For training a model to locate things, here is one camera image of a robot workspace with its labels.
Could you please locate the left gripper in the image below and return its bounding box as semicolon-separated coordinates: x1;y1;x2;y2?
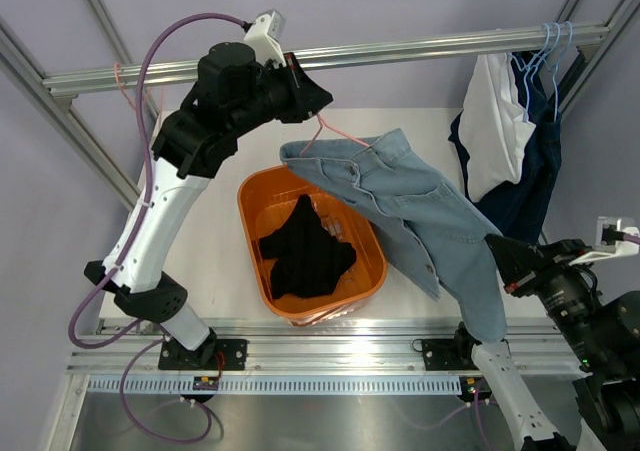
224;48;328;135

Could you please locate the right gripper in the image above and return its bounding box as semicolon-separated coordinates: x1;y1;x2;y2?
492;232;618;370

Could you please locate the pink hanger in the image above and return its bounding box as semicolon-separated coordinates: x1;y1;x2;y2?
113;62;166;137
299;112;371;157

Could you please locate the black skirt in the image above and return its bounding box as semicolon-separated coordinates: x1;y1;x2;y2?
259;195;357;299

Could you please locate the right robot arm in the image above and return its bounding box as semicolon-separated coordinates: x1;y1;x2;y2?
453;225;639;450

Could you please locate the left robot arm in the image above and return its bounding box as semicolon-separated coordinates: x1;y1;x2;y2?
84;42;333;369

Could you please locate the light blue hanger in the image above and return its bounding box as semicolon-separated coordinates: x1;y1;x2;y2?
539;20;574;120
509;22;561;122

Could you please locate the dark blue denim garment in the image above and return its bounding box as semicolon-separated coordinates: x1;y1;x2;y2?
448;60;562;244

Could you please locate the white garment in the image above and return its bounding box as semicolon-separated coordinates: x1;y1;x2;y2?
458;53;536;203

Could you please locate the orange plastic basket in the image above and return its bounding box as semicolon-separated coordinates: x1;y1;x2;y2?
237;166;388;327

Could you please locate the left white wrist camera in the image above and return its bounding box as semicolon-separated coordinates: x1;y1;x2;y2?
243;9;285;67

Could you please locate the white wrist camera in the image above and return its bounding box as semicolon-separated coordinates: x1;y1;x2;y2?
243;9;285;67
570;216;639;266

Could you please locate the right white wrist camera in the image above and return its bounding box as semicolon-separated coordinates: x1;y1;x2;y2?
570;216;639;266

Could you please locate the aluminium hanging rail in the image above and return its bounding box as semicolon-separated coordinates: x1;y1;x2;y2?
43;22;610;98

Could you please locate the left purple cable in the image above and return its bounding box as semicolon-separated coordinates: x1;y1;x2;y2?
67;12;251;444

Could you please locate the white slotted cable duct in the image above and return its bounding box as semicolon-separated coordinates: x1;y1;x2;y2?
88;374;462;396

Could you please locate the front aluminium frame rail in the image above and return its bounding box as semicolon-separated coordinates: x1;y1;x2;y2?
64;317;611;377

